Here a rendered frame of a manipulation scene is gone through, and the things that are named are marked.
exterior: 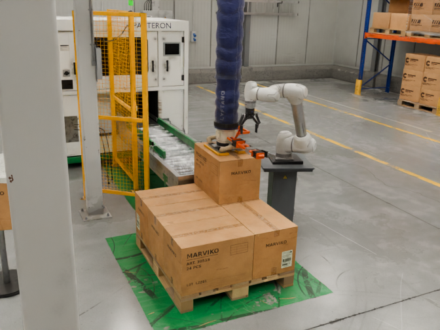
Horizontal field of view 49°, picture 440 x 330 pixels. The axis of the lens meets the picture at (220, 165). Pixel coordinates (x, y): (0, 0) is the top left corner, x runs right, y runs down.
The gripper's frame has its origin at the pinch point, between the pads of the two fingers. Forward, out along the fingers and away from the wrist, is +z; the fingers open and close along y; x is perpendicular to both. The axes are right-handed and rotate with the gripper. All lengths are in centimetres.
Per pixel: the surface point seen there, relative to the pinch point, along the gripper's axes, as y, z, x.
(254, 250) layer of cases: 17, 81, 50
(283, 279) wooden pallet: -12, 113, 50
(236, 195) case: 4, 60, -11
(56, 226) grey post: 175, -54, 243
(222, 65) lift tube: 10, -50, -34
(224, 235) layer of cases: 40, 67, 43
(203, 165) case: 20, 41, -46
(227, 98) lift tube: 5.4, -22.1, -31.7
